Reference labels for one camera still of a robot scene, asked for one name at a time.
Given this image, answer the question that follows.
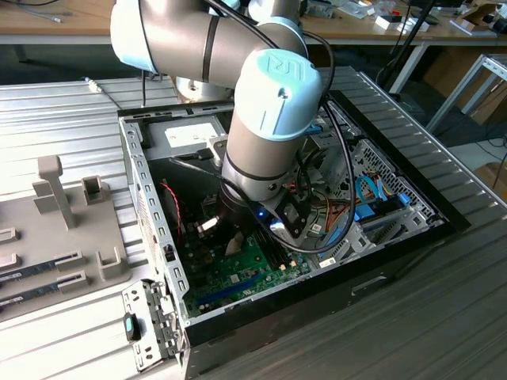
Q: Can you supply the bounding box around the CPU with silver top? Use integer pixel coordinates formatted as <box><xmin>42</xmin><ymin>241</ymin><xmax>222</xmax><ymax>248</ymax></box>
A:
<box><xmin>224</xmin><ymin>231</ymin><xmax>245</xmax><ymax>256</ymax></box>

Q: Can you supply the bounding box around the metal socket cover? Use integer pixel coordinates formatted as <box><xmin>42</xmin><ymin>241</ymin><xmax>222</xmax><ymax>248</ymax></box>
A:
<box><xmin>200</xmin><ymin>196</ymin><xmax>219</xmax><ymax>222</ymax></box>

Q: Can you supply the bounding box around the black RAM slot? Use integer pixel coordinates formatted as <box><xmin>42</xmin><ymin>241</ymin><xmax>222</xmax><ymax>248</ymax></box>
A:
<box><xmin>253</xmin><ymin>233</ymin><xmax>277</xmax><ymax>272</ymax></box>
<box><xmin>259</xmin><ymin>235</ymin><xmax>282</xmax><ymax>271</ymax></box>
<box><xmin>271</xmin><ymin>241</ymin><xmax>292</xmax><ymax>268</ymax></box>
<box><xmin>264</xmin><ymin>237</ymin><xmax>287</xmax><ymax>269</ymax></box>

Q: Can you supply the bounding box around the green motherboard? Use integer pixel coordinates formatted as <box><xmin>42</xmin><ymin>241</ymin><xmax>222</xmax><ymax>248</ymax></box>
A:
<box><xmin>180</xmin><ymin>193</ymin><xmax>314</xmax><ymax>317</ymax></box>

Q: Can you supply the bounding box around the blue expansion slot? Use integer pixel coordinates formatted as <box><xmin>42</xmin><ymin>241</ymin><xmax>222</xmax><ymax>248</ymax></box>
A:
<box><xmin>196</xmin><ymin>272</ymin><xmax>265</xmax><ymax>306</ymax></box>

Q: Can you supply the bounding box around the grey power supply unit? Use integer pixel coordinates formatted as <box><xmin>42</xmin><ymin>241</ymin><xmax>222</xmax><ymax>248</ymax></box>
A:
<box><xmin>143</xmin><ymin>115</ymin><xmax>233</xmax><ymax>199</ymax></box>

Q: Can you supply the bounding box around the black PC case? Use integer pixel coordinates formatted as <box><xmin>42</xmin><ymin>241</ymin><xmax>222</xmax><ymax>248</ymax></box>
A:
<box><xmin>117</xmin><ymin>89</ymin><xmax>472</xmax><ymax>380</ymax></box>

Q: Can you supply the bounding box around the metal optical drive bay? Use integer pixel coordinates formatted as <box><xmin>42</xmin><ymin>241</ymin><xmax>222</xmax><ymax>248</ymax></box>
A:
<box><xmin>295</xmin><ymin>101</ymin><xmax>364</xmax><ymax>191</ymax></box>

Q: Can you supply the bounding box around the hard disk in blue carrier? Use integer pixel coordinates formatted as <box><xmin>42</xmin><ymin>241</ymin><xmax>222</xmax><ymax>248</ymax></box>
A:
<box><xmin>353</xmin><ymin>196</ymin><xmax>411</xmax><ymax>230</ymax></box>

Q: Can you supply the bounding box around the black latch with teal stripe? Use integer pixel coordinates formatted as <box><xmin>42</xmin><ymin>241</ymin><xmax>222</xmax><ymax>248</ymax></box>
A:
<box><xmin>123</xmin><ymin>312</ymin><xmax>143</xmax><ymax>342</ymax></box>

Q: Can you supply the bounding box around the perforated metal disk bay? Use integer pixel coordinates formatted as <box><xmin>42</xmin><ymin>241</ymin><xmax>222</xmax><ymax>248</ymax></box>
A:
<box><xmin>316</xmin><ymin>138</ymin><xmax>447</xmax><ymax>272</ymax></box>

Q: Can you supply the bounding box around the grey parts rack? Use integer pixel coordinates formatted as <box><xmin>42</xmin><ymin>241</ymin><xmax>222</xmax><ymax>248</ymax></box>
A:
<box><xmin>0</xmin><ymin>155</ymin><xmax>134</xmax><ymax>314</ymax></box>

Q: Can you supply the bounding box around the dark RAM stick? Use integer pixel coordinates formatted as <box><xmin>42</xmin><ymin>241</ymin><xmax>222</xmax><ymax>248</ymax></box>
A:
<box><xmin>0</xmin><ymin>283</ymin><xmax>63</xmax><ymax>308</ymax></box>
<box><xmin>0</xmin><ymin>256</ymin><xmax>60</xmax><ymax>284</ymax></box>

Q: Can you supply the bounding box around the wooden desk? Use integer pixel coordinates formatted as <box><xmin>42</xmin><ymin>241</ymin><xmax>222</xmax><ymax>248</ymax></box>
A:
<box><xmin>0</xmin><ymin>0</ymin><xmax>507</xmax><ymax>94</ymax></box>

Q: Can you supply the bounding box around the small white box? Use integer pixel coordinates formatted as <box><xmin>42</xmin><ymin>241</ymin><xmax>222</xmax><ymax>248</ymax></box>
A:
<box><xmin>374</xmin><ymin>14</ymin><xmax>431</xmax><ymax>32</ymax></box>

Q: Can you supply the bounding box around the black slanted pole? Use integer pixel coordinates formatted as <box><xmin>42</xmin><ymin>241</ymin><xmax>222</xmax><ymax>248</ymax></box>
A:
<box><xmin>375</xmin><ymin>0</ymin><xmax>436</xmax><ymax>94</ymax></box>

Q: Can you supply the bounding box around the large brown cardboard box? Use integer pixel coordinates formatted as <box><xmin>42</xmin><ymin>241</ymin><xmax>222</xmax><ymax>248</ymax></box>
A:
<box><xmin>471</xmin><ymin>78</ymin><xmax>507</xmax><ymax>126</ymax></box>

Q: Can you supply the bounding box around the open cardboard box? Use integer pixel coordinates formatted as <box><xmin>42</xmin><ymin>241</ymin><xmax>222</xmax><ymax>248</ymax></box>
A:
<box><xmin>455</xmin><ymin>0</ymin><xmax>507</xmax><ymax>36</ymax></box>

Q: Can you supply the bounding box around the white camera with black bracket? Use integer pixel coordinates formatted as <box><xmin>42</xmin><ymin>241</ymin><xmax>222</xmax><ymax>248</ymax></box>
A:
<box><xmin>257</xmin><ymin>192</ymin><xmax>314</xmax><ymax>239</ymax></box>

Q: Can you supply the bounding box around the red black twisted wire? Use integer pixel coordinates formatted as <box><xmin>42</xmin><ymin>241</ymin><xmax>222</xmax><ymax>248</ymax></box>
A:
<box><xmin>159</xmin><ymin>178</ymin><xmax>187</xmax><ymax>238</ymax></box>

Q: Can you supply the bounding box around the blue plastic rail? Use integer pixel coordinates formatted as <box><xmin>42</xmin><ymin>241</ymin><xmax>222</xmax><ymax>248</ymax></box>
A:
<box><xmin>318</xmin><ymin>227</ymin><xmax>344</xmax><ymax>258</ymax></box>

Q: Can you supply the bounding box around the black camera cable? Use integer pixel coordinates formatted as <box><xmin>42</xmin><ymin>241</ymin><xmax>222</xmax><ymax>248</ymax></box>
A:
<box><xmin>170</xmin><ymin>0</ymin><xmax>357</xmax><ymax>255</ymax></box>

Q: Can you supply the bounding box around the blue flat data wire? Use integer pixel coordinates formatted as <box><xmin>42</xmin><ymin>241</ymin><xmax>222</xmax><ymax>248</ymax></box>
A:
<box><xmin>355</xmin><ymin>173</ymin><xmax>389</xmax><ymax>207</ymax></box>

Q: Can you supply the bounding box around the grey cable with metal plug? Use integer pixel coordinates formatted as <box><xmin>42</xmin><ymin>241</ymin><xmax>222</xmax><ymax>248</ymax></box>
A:
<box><xmin>80</xmin><ymin>75</ymin><xmax>122</xmax><ymax>108</ymax></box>

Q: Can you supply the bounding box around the aluminium profile frame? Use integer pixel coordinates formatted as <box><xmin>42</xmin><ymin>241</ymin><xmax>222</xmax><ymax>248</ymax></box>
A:
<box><xmin>425</xmin><ymin>53</ymin><xmax>507</xmax><ymax>135</ymax></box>

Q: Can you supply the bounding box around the thin grey desk cable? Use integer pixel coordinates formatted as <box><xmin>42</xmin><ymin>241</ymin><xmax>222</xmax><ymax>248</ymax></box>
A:
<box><xmin>15</xmin><ymin>0</ymin><xmax>76</xmax><ymax>23</ymax></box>

